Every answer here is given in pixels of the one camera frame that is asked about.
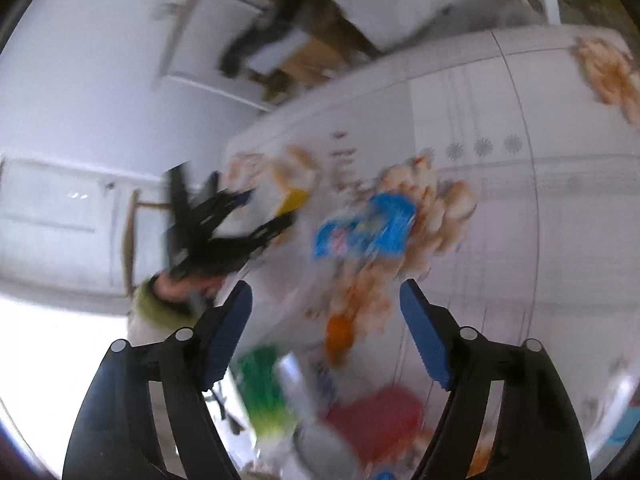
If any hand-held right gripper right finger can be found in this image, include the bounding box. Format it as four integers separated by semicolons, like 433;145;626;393
399;279;592;480

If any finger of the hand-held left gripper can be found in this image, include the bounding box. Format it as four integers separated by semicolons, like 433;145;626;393
212;210;297;275
197;187;257;233

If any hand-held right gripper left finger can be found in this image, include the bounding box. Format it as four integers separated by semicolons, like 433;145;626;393
62;280;253;480

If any yellow wrapper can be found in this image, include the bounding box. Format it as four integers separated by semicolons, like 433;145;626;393
277;187;310;217

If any red snack bag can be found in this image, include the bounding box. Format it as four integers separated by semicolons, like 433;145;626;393
325;385;426;466

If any blue snack packet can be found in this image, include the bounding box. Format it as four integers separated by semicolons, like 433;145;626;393
314;192;418;261

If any person's left forearm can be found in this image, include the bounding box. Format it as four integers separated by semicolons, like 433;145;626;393
127;280;201;342

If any person's left hand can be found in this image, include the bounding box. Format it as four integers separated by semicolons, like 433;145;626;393
150;272;223;311

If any light wooden chair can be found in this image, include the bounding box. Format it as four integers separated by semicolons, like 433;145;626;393
122;190;173;296

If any green packet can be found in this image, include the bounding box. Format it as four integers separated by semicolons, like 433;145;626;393
236;346;297;436

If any white panelled door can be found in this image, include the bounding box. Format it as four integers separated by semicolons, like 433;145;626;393
0;155;133;293

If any crumpled clear plastic bottle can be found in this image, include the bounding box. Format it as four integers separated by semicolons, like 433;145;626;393
274;352;362;480

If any table with floral tablecloth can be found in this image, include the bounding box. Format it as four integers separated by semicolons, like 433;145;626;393
215;25;640;480

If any white pillow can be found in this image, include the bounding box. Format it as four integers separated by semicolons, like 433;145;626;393
322;0;481;48

